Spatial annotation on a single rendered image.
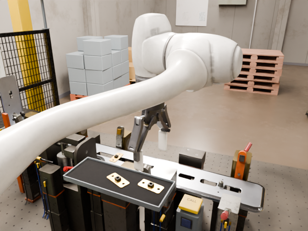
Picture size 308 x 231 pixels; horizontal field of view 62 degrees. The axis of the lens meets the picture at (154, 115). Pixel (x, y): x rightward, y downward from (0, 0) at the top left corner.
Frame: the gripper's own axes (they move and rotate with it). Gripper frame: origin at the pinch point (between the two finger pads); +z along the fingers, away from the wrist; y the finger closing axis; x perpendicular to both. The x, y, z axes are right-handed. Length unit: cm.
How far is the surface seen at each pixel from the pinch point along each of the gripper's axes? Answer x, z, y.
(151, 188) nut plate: -0.6, 11.6, -0.6
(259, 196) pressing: -29, 28, 36
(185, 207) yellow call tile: -13.7, 11.9, -2.1
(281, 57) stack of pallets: 30, 48, 529
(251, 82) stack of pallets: 78, 105, 517
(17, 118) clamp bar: 82, 8, 4
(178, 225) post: -12.1, 19.0, -3.1
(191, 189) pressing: -4.1, 27.6, 24.8
